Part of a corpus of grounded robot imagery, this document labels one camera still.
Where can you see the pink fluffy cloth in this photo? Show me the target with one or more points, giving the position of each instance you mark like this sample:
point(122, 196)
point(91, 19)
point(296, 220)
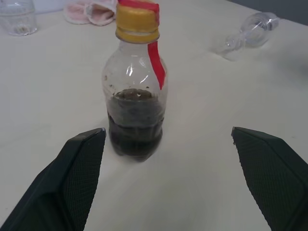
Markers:
point(96, 15)

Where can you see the clear glass cup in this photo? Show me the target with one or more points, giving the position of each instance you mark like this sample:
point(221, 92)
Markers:
point(19, 19)

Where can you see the cola bottle with yellow cap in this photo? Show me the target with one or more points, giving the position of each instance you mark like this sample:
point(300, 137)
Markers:
point(134, 125)

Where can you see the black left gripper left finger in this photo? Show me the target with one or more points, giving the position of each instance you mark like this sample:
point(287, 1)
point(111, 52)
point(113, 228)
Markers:
point(62, 183)

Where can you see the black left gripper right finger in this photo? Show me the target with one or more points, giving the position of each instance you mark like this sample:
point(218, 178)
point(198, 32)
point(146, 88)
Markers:
point(272, 173)

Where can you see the empty clear plastic bottle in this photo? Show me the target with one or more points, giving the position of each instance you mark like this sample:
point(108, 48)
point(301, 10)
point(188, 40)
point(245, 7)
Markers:
point(252, 31)

